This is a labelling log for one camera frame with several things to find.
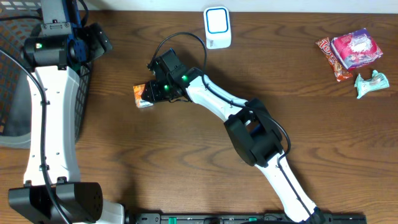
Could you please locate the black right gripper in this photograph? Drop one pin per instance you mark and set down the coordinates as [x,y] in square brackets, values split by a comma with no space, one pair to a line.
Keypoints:
[153,94]

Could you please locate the small orange box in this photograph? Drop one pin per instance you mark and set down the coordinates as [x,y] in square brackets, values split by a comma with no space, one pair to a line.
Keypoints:
[138,92]

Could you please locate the orange red snack bar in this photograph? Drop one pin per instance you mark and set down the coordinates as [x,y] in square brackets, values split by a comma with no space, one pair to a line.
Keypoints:
[339,71]

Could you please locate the purple snack packet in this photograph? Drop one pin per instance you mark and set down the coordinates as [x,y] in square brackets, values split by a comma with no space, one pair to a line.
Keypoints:
[356,49]

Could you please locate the teal snack wrapper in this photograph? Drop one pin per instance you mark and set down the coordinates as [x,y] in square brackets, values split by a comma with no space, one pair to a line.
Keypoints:
[378,81]

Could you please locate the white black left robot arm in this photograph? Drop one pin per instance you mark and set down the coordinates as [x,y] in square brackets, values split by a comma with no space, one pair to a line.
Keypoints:
[53,191]

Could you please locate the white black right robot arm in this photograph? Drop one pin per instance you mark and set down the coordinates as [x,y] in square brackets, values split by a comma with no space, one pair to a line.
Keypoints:
[254,134]

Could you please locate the grey plastic mesh basket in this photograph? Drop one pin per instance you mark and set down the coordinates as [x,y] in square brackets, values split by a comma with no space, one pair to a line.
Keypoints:
[15,91]

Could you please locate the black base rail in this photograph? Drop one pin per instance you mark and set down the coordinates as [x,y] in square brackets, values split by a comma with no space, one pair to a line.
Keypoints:
[156,218]

